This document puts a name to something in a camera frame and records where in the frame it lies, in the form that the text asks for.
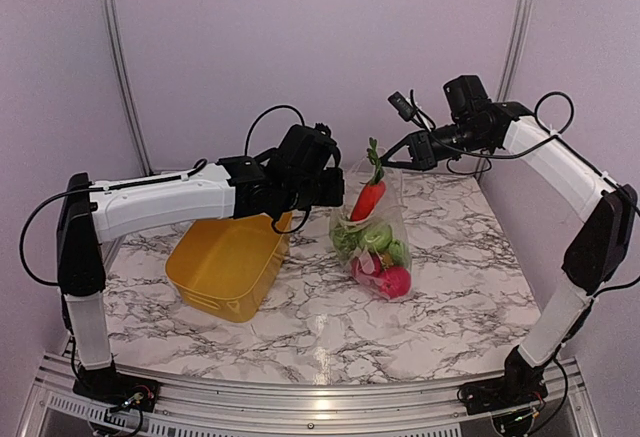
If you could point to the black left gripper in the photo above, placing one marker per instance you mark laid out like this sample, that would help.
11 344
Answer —
335 195

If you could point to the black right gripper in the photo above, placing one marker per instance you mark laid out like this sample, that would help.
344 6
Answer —
423 156

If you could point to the orange carrot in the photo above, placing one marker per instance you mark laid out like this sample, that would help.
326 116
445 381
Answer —
367 200

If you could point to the green apple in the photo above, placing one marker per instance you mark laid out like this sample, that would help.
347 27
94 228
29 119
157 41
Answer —
376 237

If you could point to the clear zip top bag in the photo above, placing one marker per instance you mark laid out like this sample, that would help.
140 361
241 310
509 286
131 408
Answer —
389 210

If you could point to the green bitter gourd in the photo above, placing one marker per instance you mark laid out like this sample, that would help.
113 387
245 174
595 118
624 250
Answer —
399 253

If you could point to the red apple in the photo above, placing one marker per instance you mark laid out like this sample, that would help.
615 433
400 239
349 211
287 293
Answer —
394 282
366 269

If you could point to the green grape bunch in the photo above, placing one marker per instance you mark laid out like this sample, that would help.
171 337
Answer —
345 238

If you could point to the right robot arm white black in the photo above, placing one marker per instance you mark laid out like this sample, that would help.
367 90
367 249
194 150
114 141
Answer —
483 128

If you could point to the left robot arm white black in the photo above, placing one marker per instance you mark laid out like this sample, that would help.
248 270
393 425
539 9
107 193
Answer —
95 212

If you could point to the yellow plastic basket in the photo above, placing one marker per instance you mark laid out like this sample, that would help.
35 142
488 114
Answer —
227 267

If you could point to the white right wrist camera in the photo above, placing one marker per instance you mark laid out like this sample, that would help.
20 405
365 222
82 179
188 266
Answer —
403 107

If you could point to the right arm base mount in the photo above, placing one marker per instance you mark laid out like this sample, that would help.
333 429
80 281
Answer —
490 395

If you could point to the front aluminium rail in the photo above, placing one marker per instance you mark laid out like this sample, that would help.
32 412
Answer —
191 406

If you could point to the left aluminium frame post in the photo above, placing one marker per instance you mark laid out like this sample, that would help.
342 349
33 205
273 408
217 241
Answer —
124 85

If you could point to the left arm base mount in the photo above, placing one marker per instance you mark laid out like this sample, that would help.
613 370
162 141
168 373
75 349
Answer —
115 390

